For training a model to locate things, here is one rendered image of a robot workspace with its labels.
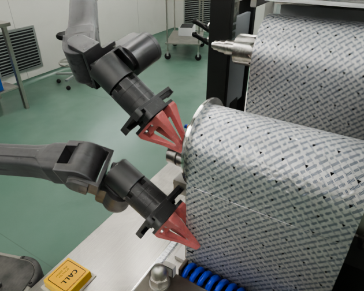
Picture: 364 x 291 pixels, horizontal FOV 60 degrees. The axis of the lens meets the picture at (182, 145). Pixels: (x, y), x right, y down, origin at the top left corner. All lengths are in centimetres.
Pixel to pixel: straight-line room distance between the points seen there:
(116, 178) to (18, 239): 173
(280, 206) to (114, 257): 47
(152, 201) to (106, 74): 22
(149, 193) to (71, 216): 174
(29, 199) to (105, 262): 176
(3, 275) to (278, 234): 147
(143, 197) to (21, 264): 128
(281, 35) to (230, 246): 38
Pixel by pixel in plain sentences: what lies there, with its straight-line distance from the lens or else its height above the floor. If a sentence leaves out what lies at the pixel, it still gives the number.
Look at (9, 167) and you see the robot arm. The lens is 67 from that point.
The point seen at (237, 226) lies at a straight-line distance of 50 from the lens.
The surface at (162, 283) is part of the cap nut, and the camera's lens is 57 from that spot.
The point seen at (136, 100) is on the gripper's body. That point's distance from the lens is 53.
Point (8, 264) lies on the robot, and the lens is 181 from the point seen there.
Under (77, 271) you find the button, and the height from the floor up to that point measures 92.
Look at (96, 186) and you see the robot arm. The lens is 56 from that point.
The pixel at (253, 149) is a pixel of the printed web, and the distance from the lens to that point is 43.
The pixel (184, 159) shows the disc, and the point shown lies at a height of 126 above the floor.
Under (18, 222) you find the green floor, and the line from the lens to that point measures 237.
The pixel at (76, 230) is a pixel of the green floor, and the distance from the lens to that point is 218.
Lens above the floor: 152
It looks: 32 degrees down
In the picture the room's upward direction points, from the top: straight up
